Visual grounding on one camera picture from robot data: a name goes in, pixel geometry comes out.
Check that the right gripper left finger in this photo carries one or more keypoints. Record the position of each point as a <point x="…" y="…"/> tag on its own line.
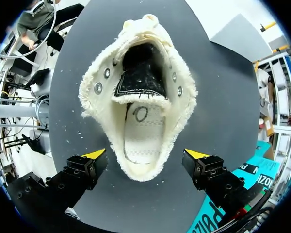
<point x="75" y="174"/>

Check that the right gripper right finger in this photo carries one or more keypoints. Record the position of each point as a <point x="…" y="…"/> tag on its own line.
<point x="213" y="174"/>

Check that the cream fuzzy shoe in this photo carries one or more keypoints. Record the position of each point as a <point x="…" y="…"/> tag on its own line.
<point x="145" y="60"/>

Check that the teal box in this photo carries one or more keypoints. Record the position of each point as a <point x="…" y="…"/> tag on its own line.
<point x="262" y="170"/>

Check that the person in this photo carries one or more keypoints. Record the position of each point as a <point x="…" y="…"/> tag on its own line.
<point x="38" y="17"/>

